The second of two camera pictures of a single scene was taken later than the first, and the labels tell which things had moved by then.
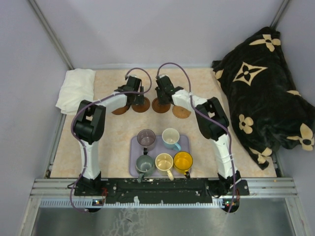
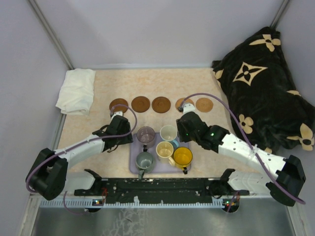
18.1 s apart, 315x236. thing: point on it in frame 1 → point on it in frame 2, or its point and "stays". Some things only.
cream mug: (164, 162) → (164, 150)
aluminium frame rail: (264, 193) stays
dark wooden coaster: (160, 108) stays
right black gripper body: (160, 94) → (184, 136)
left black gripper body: (138, 99) → (125, 139)
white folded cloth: (78, 85) stays
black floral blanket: (266, 110) stays
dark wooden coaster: (141, 108) stays
